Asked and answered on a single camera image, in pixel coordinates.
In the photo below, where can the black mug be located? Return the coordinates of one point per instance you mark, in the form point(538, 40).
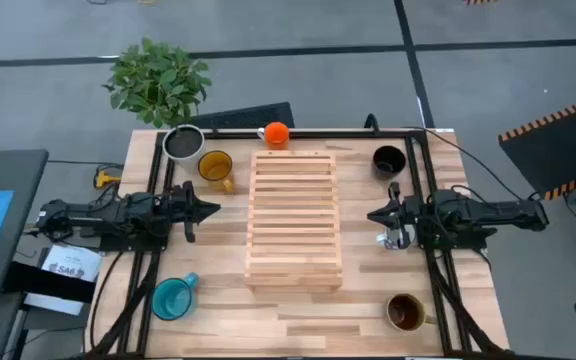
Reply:
point(389, 161)

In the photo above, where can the green leafy plant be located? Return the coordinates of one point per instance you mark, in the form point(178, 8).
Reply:
point(158, 82)

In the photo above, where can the white blue-patterned mug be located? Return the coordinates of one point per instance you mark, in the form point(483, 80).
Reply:
point(388, 241)

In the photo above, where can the wooden slatted rack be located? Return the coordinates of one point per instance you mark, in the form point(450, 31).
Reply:
point(293, 220)

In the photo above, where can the black floor mat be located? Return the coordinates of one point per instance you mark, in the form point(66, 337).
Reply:
point(248, 117)

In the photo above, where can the white printed paper sheet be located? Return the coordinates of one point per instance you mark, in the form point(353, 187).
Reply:
point(70, 262)

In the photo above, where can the white plant pot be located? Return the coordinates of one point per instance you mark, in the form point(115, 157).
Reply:
point(183, 145)

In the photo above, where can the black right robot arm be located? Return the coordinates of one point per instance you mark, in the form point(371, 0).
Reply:
point(493, 212)

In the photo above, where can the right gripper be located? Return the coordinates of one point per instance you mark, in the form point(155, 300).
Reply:
point(405, 215)

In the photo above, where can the large black hazard-striped ramp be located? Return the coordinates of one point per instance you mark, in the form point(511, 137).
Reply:
point(558, 150)

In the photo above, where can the black aluminium table frame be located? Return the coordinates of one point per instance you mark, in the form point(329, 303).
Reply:
point(343, 134)

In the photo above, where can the plain white paper sheet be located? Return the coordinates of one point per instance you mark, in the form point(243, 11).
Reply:
point(53, 304)

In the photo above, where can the yellow plug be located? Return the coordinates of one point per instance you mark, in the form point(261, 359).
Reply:
point(104, 179)

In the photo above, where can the orange mug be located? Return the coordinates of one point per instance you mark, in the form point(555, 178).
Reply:
point(276, 134)

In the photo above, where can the teal mug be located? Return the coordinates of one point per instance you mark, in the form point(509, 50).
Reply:
point(170, 300)

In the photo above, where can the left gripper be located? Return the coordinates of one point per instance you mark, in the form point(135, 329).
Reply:
point(178, 210)

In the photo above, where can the amber glass mug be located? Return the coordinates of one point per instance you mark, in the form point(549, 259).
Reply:
point(215, 167)

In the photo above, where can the grey desk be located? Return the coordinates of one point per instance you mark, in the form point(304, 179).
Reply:
point(18, 170)

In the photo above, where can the brown gold-rimmed mug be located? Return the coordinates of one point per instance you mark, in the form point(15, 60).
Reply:
point(404, 312)

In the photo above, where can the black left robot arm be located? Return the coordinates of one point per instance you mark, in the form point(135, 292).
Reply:
point(93, 215)

